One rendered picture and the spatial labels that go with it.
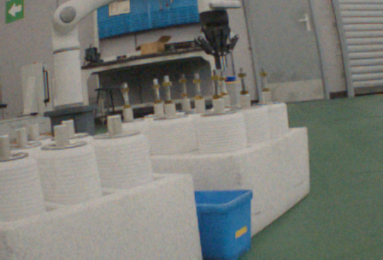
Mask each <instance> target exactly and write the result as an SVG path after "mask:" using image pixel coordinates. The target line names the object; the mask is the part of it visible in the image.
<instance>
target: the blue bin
mask: <svg viewBox="0 0 383 260"><path fill-rule="evenodd" d="M252 193H253V191H252V190H230V191H228V190H194V196H195V202H196V214H197V225H198V231H199V237H200V247H201V252H202V258H203V260H235V259H238V258H239V257H241V256H242V255H243V254H245V253H246V252H247V251H249V250H250V249H251V242H250V241H251V233H250V231H251V223H250V222H251V212H250V211H251V202H250V200H251V199H252V198H253V194H252Z"/></svg>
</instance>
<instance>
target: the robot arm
mask: <svg viewBox="0 0 383 260"><path fill-rule="evenodd" d="M115 1H117V0H70V1H68V2H66V3H64V4H62V5H61V6H60V7H58V9H56V12H55V13H54V15H53V18H52V21H51V23H52V25H51V28H52V31H51V33H52V36H51V37H52V48H53V55H54V57H53V60H54V71H55V72H54V76H55V78H54V79H53V82H52V85H53V97H54V103H55V109H66V108H71V107H76V106H82V105H84V99H83V89H82V83H81V81H82V77H81V66H80V42H79V39H78V31H77V29H78V27H77V23H78V22H79V21H81V20H83V19H84V18H85V17H86V16H87V15H89V14H90V13H92V12H93V11H94V10H96V9H98V8H100V7H102V6H104V5H107V4H109V3H112V2H115ZM197 7H198V13H199V19H200V24H201V25H202V28H201V33H200V34H199V35H198V36H197V37H196V38H194V40H195V42H196V43H197V44H198V45H199V47H200V48H201V49H202V50H204V52H205V53H206V54H207V55H208V56H209V55H211V56H212V57H214V59H215V68H216V69H217V71H218V72H220V71H226V68H227V58H226V55H227V54H230V53H232V51H233V49H234V47H235V45H236V43H237V41H238V39H239V35H238V34H234V33H232V32H231V28H230V27H229V25H228V22H229V19H228V12H227V10H228V9H239V8H241V6H240V2H239V1H238V0H237V1H226V0H197ZM206 39H207V40H208V42H209V44H208V42H207V41H206ZM227 39H229V40H228V42H227Z"/></svg>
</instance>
